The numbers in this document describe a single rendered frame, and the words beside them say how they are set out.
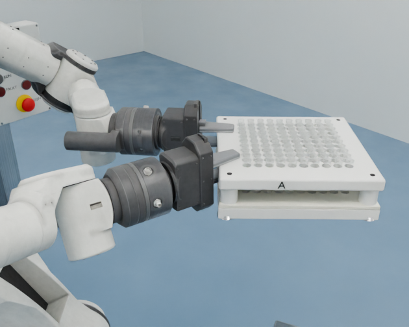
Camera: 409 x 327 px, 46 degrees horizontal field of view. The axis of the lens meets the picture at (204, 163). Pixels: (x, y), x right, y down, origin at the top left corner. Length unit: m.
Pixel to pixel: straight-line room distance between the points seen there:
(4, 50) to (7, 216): 0.57
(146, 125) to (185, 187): 0.18
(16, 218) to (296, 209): 0.40
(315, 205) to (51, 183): 0.38
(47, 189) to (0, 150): 0.97
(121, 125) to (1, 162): 0.77
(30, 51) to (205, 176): 0.54
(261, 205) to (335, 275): 1.55
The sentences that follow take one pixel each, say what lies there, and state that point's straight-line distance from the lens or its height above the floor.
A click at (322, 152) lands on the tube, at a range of 0.78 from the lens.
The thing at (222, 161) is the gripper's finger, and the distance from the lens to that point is 0.74.
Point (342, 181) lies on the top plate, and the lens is 0.73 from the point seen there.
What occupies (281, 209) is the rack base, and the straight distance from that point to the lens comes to 0.74.
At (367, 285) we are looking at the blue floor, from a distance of 2.25.
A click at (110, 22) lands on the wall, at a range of 5.48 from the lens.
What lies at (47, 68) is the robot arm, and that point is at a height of 1.13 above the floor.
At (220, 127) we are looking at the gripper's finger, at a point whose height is 1.09.
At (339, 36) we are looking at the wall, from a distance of 3.77.
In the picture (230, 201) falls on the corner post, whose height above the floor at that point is 1.04.
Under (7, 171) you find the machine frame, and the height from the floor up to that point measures 0.72.
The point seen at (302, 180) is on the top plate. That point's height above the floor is 1.08.
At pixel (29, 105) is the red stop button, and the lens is 1.46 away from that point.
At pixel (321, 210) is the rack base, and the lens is 0.75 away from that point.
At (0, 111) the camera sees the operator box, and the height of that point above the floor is 0.93.
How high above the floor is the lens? 1.43
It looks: 28 degrees down
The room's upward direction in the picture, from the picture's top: straight up
